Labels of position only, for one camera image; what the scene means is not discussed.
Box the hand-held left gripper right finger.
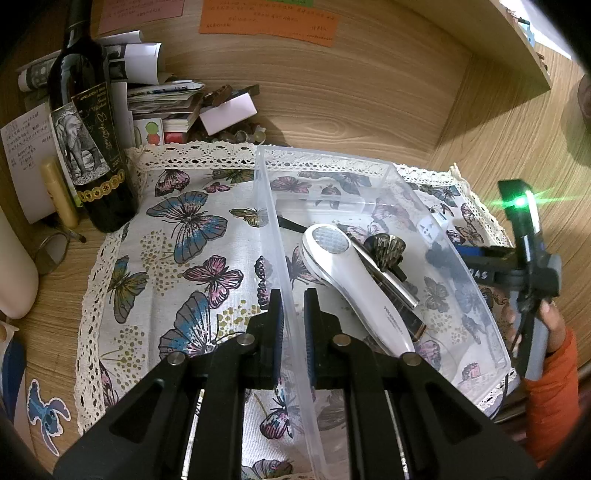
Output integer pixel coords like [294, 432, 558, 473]
[302, 288, 542, 480]

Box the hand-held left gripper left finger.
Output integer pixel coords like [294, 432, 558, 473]
[54, 288, 285, 480]

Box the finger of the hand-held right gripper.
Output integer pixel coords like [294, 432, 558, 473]
[425, 247, 497, 289]
[450, 244, 509, 265]

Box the silver metal bar tool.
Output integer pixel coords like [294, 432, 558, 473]
[348, 233, 428, 342]

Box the dark bow hair clip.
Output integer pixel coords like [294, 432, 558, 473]
[364, 233, 408, 280]

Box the white handheld electric device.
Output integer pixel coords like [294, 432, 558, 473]
[301, 222, 417, 357]

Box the thin black strap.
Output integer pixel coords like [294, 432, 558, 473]
[276, 216, 312, 234]

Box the clear plastic storage box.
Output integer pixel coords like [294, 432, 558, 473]
[252, 145, 519, 480]

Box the person's right forearm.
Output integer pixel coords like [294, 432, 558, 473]
[522, 327, 583, 468]

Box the person's right hand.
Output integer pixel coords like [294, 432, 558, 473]
[536, 300, 568, 356]

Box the butterfly print lace cloth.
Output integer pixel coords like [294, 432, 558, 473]
[76, 140, 519, 480]

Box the pile of small metal caps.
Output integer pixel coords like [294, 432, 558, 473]
[203, 124, 269, 147]

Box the wooden shelf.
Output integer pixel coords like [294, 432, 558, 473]
[500, 0, 553, 94]

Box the pink sticky note pad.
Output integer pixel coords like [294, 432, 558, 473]
[198, 94, 257, 137]

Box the brown wooden stamp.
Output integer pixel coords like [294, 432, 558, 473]
[202, 84, 260, 108]

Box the blue cartoon sticker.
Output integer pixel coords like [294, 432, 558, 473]
[25, 378, 73, 457]

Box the dark wine bottle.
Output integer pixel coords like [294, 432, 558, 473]
[48, 0, 140, 234]

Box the yellow lip balm tube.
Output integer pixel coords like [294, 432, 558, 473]
[40, 159, 79, 230]

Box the stack of papers and booklets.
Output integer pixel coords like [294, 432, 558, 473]
[17, 30, 206, 145]

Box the cream plastic bottle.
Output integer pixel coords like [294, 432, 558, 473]
[0, 202, 40, 320]

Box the white handwritten note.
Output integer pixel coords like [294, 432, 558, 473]
[0, 102, 59, 225]

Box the orange wall note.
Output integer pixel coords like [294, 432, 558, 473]
[198, 0, 341, 48]

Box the pink wall note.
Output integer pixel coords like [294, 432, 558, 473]
[94, 0, 186, 36]

